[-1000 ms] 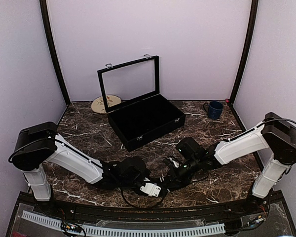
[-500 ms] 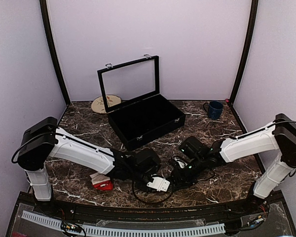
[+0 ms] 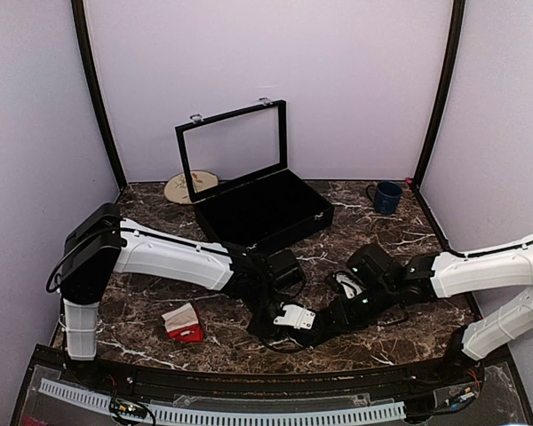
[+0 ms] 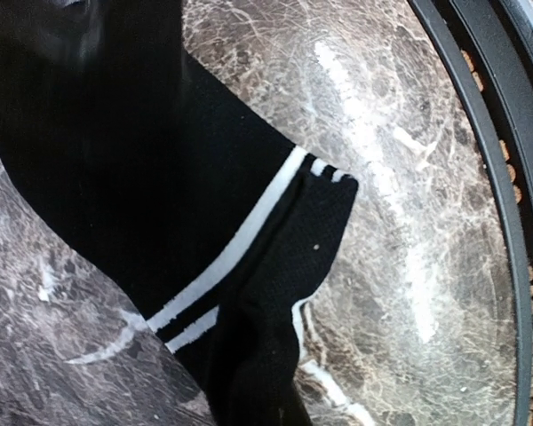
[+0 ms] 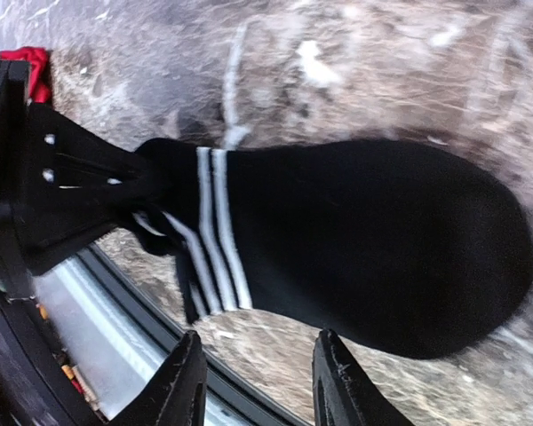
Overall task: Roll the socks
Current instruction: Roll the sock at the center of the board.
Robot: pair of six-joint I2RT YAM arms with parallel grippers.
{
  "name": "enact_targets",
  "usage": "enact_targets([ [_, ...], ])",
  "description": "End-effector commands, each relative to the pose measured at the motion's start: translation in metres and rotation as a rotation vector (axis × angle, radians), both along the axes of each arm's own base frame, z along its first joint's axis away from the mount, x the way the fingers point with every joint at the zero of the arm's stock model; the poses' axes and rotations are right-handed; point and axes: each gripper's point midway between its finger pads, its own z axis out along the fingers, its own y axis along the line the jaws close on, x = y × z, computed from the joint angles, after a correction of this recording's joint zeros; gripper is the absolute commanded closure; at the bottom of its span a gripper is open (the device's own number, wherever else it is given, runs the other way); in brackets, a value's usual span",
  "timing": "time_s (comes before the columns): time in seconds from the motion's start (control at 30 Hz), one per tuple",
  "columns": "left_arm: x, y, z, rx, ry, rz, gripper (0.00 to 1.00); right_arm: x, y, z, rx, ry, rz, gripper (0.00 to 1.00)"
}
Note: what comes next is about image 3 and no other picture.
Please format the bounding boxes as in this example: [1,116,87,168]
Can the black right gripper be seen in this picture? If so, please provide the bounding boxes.
[319,280,397,332]

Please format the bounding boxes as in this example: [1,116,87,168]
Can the red and white sock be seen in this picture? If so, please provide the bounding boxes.
[162,303,204,343]

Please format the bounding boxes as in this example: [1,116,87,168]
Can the black compartment display box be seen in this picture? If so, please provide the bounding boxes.
[175,98,334,253]

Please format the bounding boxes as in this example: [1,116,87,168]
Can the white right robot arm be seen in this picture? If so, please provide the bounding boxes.
[316,234,533,385]

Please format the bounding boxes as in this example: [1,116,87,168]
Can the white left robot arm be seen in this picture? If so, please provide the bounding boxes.
[46,203,317,387]

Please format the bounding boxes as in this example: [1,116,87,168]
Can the blue enamel mug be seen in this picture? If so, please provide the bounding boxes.
[365,181,402,216]

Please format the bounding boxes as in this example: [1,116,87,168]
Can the floral ceramic plate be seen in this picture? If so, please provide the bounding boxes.
[163,170,219,206]

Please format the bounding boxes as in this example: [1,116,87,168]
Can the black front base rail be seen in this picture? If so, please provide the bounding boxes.
[60,355,485,398]

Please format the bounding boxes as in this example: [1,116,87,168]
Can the white slotted cable duct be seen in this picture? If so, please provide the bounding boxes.
[37,378,407,425]

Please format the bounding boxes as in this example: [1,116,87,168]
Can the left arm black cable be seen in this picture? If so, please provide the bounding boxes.
[45,225,116,295]

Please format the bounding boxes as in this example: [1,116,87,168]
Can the black right frame post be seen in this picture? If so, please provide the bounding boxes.
[412,0,465,192]

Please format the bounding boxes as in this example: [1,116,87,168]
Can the black frame post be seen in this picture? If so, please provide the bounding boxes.
[412,0,465,192]
[70,0,128,193]

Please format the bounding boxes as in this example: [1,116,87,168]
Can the black left frame post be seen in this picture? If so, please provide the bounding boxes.
[70,0,128,193]

